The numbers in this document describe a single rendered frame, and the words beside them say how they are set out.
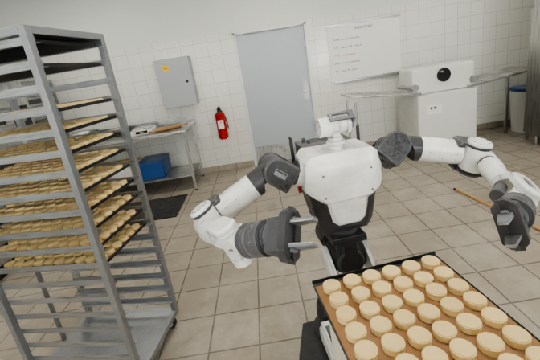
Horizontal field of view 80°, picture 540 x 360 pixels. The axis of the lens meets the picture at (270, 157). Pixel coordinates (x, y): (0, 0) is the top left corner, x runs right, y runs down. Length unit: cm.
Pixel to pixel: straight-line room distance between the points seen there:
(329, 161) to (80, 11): 503
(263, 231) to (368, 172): 48
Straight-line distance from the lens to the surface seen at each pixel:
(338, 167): 107
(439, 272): 107
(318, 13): 529
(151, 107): 540
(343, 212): 114
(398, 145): 121
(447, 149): 129
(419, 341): 87
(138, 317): 243
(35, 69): 155
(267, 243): 76
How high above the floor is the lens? 154
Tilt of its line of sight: 16 degrees down
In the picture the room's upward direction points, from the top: 9 degrees counter-clockwise
